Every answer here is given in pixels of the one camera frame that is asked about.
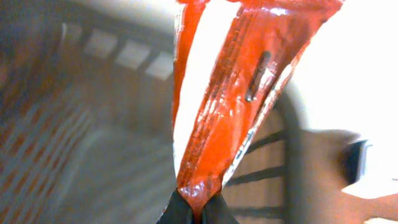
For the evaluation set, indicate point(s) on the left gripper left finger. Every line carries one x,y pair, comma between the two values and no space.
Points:
177,211

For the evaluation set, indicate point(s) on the grey plastic mesh basket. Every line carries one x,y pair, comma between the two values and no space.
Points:
87,90

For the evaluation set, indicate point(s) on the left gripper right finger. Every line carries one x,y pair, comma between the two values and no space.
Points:
216,211

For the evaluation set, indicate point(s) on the white barcode scanner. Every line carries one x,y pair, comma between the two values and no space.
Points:
372,169

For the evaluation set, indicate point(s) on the red white snack bar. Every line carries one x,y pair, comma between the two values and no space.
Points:
232,60

